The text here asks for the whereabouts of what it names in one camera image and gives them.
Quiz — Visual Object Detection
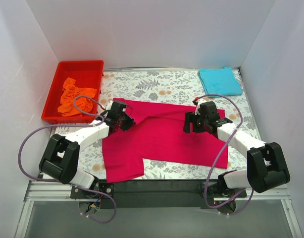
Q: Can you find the orange t shirt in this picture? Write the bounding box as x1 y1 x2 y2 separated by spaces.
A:
57 77 97 117

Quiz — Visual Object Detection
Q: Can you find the aluminium frame rail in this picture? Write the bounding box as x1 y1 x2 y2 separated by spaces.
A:
15 182 302 238

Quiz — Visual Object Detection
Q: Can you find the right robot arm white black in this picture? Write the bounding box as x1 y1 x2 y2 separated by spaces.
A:
183 99 291 197

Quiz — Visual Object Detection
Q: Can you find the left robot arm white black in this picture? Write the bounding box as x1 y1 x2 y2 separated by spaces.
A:
39 101 135 198

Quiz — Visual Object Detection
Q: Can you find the red plastic bin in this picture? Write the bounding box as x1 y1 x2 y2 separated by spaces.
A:
41 60 104 124

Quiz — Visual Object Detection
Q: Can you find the folded cyan t shirt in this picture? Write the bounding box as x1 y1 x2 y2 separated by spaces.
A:
198 67 243 96

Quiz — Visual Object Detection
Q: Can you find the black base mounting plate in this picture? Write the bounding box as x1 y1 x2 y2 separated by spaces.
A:
70 179 247 210

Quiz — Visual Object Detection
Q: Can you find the magenta t shirt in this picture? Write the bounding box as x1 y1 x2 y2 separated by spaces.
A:
102 98 224 183

